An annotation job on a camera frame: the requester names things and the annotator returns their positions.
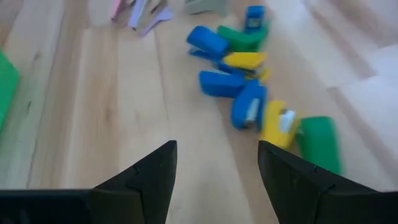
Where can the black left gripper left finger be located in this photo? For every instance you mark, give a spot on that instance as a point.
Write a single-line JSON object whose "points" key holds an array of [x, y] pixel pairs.
{"points": [[149, 186]]}

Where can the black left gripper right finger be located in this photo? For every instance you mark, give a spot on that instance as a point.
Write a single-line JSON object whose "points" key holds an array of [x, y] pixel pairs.
{"points": [[289, 186]]}

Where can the green mini stapler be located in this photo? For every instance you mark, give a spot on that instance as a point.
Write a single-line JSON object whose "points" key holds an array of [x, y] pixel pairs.
{"points": [[320, 143], [239, 39]]}

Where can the yellow mini stapler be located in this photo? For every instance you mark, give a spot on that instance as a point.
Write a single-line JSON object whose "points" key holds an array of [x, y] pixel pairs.
{"points": [[272, 124], [245, 59]]}

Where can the blue mini stapler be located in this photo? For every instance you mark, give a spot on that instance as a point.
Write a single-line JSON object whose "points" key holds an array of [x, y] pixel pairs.
{"points": [[220, 84], [241, 105], [206, 42], [254, 14]]}

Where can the purple staple remover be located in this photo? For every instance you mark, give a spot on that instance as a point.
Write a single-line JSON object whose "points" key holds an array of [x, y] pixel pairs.
{"points": [[136, 14]]}

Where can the grey staple remover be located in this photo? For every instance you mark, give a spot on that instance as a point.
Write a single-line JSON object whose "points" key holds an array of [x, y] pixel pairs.
{"points": [[206, 6]]}

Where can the green plastic basket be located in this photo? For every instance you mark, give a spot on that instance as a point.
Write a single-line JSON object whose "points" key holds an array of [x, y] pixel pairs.
{"points": [[7, 87]]}

